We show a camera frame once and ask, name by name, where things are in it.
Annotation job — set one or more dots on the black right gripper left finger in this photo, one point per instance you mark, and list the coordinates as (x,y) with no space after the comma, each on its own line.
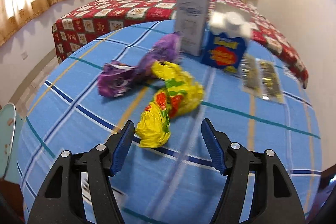
(61,196)

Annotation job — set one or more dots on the yellow wrapper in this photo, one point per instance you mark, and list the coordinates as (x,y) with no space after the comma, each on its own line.
(181,94)

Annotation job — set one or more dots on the light blue trash bin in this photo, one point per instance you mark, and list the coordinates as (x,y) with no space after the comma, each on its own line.
(10,128)

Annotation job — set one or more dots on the blue plaid table cloth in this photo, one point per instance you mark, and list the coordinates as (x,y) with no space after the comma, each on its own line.
(175,183)

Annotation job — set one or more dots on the clear gold sachet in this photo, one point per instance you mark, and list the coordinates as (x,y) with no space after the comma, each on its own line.
(270,84)

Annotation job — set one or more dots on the clear silver sachet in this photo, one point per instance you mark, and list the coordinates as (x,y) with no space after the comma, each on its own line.
(249,74)

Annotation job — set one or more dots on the purple crumpled wrapper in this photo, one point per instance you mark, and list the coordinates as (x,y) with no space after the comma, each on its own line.
(117,78)

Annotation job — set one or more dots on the blue snack box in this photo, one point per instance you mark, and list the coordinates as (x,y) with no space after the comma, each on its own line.
(224,52)

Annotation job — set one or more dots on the white crumpled tissue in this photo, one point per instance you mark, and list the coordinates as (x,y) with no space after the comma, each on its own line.
(233,21)

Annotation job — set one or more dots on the red patterned bed cover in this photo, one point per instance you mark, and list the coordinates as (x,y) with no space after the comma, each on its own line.
(88,22)

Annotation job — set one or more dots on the white grey carton box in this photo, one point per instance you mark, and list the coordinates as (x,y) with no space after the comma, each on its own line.
(190,21)

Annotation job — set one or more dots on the white wall socket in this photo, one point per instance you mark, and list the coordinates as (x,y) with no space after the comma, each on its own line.
(24,55)

